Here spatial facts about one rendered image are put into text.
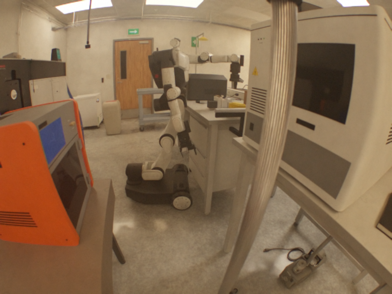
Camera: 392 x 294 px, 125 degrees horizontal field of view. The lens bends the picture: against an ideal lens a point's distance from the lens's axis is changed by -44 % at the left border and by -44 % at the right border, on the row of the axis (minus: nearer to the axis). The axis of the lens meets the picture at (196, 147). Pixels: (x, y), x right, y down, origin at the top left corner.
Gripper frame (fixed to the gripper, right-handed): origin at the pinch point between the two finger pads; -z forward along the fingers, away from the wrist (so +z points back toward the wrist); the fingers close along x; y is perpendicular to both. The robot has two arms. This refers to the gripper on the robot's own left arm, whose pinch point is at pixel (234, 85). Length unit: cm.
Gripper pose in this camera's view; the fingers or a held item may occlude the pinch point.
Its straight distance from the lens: 154.6
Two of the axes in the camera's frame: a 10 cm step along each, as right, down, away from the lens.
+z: 0.3, -9.2, -4.0
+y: 9.6, -0.8, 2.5
